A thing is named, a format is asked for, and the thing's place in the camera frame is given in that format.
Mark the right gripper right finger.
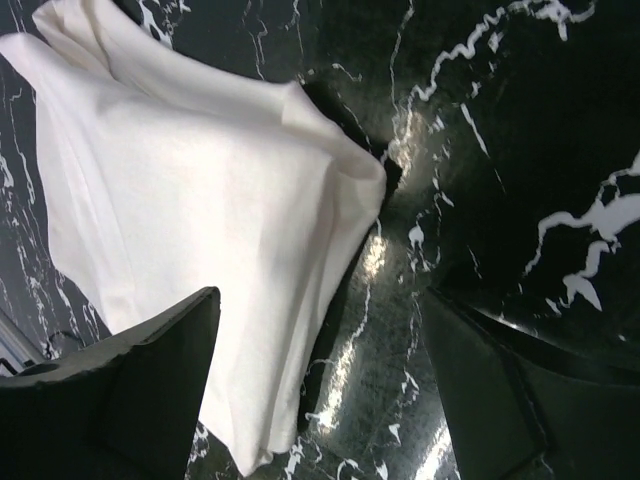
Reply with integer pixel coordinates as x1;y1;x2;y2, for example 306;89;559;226
424;290;639;479

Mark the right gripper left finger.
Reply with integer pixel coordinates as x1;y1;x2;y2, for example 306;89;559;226
1;287;220;479

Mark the white t shirt red print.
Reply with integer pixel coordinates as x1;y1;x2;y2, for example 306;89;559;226
1;1;386;476

